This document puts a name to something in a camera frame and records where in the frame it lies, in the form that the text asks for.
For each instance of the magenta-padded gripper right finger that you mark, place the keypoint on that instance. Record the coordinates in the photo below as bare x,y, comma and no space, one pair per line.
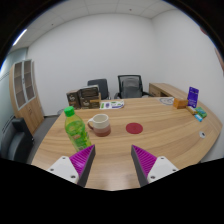
150,165

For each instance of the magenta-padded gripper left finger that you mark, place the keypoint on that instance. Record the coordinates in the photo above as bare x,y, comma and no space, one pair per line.
74,165

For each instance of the green drink bottle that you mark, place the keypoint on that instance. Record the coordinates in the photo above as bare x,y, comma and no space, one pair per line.
77,131

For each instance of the flat round red coaster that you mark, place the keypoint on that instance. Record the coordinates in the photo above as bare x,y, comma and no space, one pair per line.
134,128

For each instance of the white and brown mug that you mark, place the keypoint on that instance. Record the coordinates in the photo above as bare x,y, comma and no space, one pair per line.
101,125

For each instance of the grey waste bin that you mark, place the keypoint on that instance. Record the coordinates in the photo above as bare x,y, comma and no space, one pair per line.
61,112

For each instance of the black leather armchair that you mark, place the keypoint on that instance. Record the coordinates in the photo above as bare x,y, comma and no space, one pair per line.
16,141

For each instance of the kraft cardboard box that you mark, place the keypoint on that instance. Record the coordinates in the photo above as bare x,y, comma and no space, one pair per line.
90,102

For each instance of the round white paper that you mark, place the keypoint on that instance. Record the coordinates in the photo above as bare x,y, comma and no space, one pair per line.
166,101

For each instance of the small light blue box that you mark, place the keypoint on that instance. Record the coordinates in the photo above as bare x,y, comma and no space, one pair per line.
198,117

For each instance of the orange-brown small box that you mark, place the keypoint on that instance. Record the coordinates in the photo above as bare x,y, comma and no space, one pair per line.
180,103

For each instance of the small beige box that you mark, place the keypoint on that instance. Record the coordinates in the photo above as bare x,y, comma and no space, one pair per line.
191,110

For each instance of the white printed leaflet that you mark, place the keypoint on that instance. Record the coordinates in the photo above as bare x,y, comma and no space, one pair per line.
112,105

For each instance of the small green box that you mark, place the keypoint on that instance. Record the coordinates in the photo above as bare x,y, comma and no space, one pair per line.
201,112

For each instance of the purple standing card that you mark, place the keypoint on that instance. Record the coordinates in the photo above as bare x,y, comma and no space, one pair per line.
193,96

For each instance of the wooden shelf cabinet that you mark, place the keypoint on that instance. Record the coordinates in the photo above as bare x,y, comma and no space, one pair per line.
27,100

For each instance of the black mesh office chair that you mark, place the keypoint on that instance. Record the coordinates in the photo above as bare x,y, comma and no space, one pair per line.
130,86

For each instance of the dark grey office chair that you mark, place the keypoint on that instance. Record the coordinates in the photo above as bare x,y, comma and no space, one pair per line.
101,86

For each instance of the long ceiling light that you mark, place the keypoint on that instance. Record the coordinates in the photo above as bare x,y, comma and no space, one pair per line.
20,37

